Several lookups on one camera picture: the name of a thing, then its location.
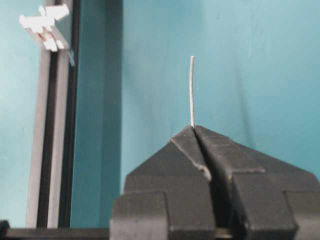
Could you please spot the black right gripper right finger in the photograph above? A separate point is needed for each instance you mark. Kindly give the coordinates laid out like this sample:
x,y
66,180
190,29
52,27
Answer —
x,y
272,199

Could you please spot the black aluminium extrusion rail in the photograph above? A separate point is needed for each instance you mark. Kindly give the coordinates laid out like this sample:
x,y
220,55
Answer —
x,y
51,172

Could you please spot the white plastic clip fitting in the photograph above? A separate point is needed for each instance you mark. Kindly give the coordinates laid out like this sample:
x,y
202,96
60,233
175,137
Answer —
x,y
51,29

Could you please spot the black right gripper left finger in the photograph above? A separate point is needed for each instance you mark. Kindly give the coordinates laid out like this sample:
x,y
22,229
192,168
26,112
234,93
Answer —
x,y
168,196

